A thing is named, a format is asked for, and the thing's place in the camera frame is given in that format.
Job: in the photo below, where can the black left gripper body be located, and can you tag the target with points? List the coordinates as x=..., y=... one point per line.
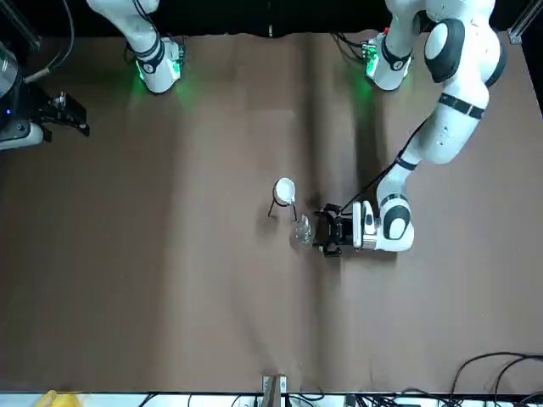
x=344, y=231

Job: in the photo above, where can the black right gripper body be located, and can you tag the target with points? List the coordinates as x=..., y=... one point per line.
x=36, y=110

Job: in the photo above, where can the clear glass alcohol lamp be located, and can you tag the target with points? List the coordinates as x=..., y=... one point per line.
x=304, y=232

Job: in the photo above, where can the white ceramic crucible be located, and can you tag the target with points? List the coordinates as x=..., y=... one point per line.
x=284, y=188

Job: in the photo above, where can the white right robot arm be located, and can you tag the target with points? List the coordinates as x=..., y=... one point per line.
x=155, y=63

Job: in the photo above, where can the aluminium frame post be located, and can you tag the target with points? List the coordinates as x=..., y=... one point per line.
x=518, y=27
x=21, y=23

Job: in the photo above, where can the silver camera bracket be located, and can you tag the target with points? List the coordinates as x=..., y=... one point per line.
x=273, y=390

